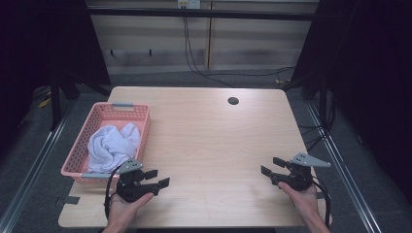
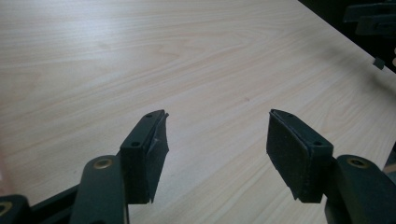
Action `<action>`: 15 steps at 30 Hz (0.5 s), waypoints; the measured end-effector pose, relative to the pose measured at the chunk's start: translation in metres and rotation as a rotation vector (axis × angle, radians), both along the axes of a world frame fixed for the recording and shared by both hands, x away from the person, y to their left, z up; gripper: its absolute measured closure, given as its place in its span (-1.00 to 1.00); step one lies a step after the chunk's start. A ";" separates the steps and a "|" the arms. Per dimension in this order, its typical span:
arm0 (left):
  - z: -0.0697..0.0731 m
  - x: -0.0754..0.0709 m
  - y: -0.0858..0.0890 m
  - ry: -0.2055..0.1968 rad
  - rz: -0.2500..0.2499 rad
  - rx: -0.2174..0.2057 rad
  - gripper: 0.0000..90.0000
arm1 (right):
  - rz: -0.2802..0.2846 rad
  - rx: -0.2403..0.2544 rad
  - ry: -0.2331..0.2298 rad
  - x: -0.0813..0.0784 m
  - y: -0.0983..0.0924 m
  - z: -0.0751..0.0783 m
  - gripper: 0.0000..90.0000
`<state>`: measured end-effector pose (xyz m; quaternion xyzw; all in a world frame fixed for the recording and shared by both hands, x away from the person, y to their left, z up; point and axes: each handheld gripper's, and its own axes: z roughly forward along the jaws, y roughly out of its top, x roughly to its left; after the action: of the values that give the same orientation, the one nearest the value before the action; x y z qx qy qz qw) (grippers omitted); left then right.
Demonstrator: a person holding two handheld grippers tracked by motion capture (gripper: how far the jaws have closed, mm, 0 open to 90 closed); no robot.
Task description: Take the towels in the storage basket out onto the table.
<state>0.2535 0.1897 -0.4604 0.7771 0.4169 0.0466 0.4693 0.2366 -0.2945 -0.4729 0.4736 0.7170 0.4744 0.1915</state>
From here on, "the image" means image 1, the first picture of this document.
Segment black curtain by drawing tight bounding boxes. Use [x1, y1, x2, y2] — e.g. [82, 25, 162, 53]
[291, 0, 412, 208]
[0, 0, 112, 156]

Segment black horizontal bar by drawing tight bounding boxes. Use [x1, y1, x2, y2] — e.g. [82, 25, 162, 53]
[86, 8, 322, 22]

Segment hand-held gripper black cable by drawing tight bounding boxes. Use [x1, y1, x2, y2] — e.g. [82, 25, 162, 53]
[103, 164, 123, 221]
[309, 176, 333, 228]

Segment white cat-print garment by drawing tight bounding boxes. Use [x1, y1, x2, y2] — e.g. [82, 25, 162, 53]
[86, 122, 142, 175]

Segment black wall cable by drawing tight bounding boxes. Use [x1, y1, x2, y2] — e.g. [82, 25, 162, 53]
[183, 16, 296, 88]

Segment black floor cables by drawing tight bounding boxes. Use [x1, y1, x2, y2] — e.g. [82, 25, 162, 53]
[297, 122, 328, 153]

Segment white wall socket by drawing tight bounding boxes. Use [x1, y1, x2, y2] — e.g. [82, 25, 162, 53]
[177, 0, 202, 10]

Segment metal floor rail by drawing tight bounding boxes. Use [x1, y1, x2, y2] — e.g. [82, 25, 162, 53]
[305, 101, 384, 233]
[0, 100, 78, 233]

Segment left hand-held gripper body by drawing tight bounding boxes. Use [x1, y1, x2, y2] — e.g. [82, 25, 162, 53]
[115, 157, 160, 204]

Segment left hand-held gripper black cable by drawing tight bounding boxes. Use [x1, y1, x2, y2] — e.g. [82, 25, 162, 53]
[103, 164, 123, 221]

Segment pink plastic basket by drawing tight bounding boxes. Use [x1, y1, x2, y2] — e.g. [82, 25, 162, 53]
[60, 102, 152, 185]

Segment person's left hand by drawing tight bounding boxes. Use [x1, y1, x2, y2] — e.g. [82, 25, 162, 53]
[105, 192, 155, 229]

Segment right hand-held gripper black cable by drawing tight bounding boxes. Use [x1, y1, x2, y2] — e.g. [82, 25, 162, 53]
[309, 176, 333, 228]

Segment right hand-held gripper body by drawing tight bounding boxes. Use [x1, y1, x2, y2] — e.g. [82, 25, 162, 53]
[270, 152, 332, 192]

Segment black metal stand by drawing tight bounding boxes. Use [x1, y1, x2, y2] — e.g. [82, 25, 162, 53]
[48, 74, 82, 131]

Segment person's right hand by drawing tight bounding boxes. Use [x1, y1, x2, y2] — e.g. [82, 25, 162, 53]
[277, 181, 320, 224]

